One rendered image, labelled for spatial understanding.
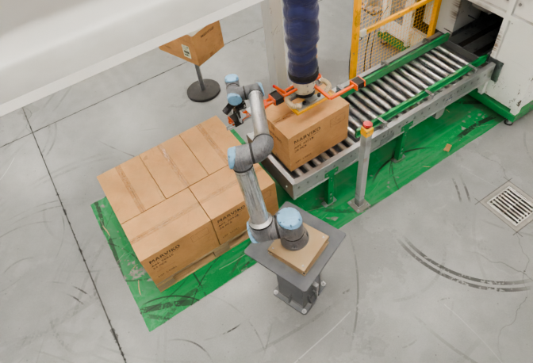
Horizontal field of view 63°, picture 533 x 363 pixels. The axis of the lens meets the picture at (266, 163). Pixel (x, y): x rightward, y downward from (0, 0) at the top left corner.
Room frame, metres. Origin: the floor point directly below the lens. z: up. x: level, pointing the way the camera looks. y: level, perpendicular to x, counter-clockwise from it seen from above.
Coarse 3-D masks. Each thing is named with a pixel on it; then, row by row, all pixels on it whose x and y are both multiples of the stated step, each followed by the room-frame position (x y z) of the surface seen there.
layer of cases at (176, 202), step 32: (192, 128) 2.90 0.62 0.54; (224, 128) 2.83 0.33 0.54; (128, 160) 2.63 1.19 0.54; (160, 160) 2.57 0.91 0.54; (192, 160) 2.51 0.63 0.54; (224, 160) 2.45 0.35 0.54; (128, 192) 2.27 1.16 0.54; (160, 192) 2.22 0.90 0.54; (192, 192) 2.17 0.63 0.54; (224, 192) 2.12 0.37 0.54; (128, 224) 1.95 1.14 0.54; (160, 224) 1.90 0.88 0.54; (192, 224) 1.86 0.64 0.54; (224, 224) 1.91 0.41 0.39; (160, 256) 1.67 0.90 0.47; (192, 256) 1.76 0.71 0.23
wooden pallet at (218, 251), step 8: (232, 240) 1.97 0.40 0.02; (240, 240) 1.96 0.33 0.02; (216, 248) 1.85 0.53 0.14; (224, 248) 1.88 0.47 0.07; (208, 256) 1.86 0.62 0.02; (216, 256) 1.84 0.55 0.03; (192, 264) 1.75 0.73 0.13; (200, 264) 1.79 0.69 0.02; (176, 272) 1.69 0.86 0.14; (184, 272) 1.74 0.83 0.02; (192, 272) 1.74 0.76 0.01; (168, 280) 1.65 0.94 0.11; (176, 280) 1.68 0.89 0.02; (160, 288) 1.61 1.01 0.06
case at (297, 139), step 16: (272, 112) 2.53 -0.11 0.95; (288, 112) 2.50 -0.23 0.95; (320, 112) 2.44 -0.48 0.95; (336, 112) 2.43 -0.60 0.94; (272, 128) 2.40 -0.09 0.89; (288, 128) 2.32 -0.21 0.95; (304, 128) 2.29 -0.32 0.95; (320, 128) 2.35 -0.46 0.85; (336, 128) 2.43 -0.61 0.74; (288, 144) 2.21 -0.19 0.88; (304, 144) 2.28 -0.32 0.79; (320, 144) 2.35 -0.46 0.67; (288, 160) 2.23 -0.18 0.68; (304, 160) 2.27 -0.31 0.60
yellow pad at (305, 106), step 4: (328, 92) 2.50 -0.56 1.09; (316, 96) 2.47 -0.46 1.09; (320, 96) 2.46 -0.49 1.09; (304, 100) 2.45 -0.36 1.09; (316, 100) 2.43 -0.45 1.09; (320, 100) 2.42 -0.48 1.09; (324, 100) 2.43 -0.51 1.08; (304, 104) 2.39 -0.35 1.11; (308, 104) 2.40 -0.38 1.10; (312, 104) 2.39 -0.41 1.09; (316, 104) 2.39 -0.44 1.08; (304, 108) 2.36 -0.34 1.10; (308, 108) 2.36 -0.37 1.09; (296, 112) 2.34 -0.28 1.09; (300, 112) 2.33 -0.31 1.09; (304, 112) 2.34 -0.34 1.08
